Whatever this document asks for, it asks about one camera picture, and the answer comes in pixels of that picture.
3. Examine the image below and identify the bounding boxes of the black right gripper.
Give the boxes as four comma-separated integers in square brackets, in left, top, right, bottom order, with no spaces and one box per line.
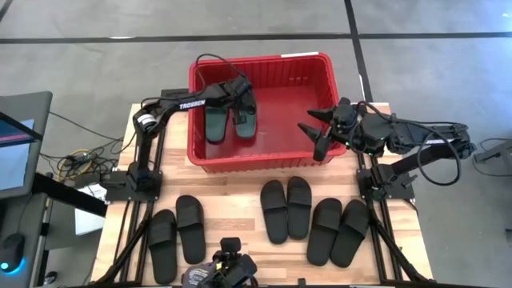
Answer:
[297,97,361,162]

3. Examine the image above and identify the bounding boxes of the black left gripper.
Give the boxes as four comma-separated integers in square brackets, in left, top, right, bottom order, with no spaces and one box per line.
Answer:
[227,82,258,126]

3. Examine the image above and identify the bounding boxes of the green rubber slide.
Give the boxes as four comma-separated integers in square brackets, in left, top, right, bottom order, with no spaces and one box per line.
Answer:
[231,90,258,140]
[205,104,230,144]

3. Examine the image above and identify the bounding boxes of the black rubber slide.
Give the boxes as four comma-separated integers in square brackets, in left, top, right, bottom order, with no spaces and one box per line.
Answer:
[286,176,313,241]
[260,179,289,245]
[306,198,343,267]
[174,194,207,265]
[148,209,178,285]
[330,199,370,269]

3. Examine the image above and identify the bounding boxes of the red plastic bin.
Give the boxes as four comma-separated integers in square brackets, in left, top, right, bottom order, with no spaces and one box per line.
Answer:
[187,51,348,174]

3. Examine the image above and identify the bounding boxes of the black floor vent grille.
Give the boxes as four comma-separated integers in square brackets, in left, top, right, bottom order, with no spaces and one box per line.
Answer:
[160,88,190,99]

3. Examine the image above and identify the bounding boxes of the grey stand foot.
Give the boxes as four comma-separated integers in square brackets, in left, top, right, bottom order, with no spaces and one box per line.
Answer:
[474,138,512,177]

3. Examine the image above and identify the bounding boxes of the white paper box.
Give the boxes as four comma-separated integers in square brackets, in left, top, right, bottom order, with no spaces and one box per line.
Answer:
[74,182,107,236]

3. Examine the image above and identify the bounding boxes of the black desk beam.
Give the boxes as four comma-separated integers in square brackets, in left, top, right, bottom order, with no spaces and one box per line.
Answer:
[31,172,109,218]

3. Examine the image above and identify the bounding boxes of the grey computer monitor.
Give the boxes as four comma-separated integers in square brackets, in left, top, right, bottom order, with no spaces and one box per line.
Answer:
[0,90,54,200]

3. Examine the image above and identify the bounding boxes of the dark grey desk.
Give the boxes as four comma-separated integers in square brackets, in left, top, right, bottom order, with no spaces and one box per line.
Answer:
[0,191,51,288]

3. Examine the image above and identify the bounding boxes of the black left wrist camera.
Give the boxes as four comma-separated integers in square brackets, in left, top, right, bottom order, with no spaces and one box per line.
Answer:
[230,75,254,95]

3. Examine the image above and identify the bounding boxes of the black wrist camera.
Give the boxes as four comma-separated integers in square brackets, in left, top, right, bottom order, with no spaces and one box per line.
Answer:
[230,75,254,95]
[358,113,396,158]

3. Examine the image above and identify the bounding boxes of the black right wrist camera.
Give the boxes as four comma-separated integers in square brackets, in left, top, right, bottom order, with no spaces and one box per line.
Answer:
[358,113,396,158]

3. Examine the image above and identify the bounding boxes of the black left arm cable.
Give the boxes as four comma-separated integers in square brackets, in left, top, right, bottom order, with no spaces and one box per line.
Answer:
[194,53,250,83]

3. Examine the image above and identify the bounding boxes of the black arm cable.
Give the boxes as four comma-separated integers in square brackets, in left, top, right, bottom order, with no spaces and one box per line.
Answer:
[194,53,250,83]
[415,119,462,187]

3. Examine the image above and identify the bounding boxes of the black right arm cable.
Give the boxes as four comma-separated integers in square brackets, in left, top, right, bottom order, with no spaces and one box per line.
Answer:
[415,119,462,187]

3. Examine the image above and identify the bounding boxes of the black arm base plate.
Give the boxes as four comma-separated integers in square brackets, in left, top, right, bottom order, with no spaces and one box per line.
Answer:
[358,166,416,202]
[104,170,163,202]

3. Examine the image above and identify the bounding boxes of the black aluminium frame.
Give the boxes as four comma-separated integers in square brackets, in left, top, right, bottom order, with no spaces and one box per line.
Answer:
[92,104,189,286]
[342,103,431,283]

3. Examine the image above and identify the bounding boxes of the black camera rig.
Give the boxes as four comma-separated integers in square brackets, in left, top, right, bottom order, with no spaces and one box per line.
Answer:
[182,237,258,288]

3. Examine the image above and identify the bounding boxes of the long black floor cable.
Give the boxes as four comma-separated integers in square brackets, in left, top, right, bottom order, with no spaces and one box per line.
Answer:
[48,112,124,142]

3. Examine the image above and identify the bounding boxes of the yellow floor cable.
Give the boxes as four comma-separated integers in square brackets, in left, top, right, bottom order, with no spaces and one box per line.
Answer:
[57,149,94,182]

